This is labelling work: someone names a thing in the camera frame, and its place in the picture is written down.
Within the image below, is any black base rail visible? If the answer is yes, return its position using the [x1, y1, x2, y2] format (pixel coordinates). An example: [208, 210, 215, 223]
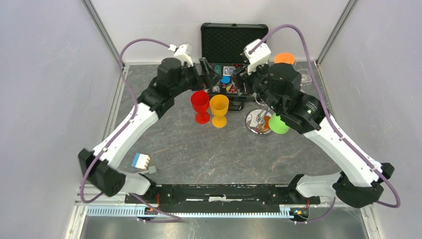
[142, 184, 320, 213]

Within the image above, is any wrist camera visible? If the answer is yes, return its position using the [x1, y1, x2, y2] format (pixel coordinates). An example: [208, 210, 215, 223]
[168, 43, 194, 67]
[243, 39, 271, 75]

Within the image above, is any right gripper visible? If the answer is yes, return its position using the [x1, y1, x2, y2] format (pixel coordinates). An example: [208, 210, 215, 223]
[231, 59, 283, 113]

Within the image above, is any orange wine glass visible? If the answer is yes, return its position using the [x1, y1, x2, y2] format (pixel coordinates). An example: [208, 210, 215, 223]
[274, 52, 296, 66]

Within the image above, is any grey toy block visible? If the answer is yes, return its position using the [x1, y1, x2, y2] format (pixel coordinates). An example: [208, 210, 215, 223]
[147, 166, 157, 174]

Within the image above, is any black poker chip case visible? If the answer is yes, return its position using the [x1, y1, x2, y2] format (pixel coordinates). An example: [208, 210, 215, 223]
[201, 22, 269, 111]

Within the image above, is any blue poker chip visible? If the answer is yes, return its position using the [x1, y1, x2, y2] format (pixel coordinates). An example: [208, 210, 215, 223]
[220, 76, 231, 84]

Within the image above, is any yellow wine glass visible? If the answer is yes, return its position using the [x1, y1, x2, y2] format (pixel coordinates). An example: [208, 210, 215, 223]
[210, 95, 229, 128]

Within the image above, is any chrome wine glass rack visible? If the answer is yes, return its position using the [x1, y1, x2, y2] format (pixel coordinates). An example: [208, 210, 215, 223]
[245, 93, 272, 136]

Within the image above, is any playing card deck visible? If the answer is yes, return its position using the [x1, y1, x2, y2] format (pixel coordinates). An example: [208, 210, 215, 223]
[223, 66, 236, 76]

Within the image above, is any green wine glass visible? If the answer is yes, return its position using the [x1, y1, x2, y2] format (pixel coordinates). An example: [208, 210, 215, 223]
[268, 113, 290, 134]

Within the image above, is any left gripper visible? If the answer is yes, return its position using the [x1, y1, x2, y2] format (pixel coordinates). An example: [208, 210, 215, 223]
[171, 58, 222, 97]

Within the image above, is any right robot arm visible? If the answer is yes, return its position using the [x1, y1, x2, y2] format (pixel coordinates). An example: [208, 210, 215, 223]
[234, 63, 394, 208]

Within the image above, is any red wine glass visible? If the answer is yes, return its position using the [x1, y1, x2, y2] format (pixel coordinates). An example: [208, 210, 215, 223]
[191, 91, 210, 124]

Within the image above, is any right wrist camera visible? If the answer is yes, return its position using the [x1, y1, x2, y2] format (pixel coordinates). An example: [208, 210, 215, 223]
[243, 39, 271, 75]

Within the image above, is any blue white toy block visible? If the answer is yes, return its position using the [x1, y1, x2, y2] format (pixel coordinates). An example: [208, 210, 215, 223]
[131, 153, 151, 170]

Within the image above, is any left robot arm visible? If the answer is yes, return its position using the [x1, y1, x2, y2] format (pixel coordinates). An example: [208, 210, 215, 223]
[78, 58, 222, 203]

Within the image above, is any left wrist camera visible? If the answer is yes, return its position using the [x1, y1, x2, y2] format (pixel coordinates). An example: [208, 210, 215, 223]
[168, 43, 194, 67]

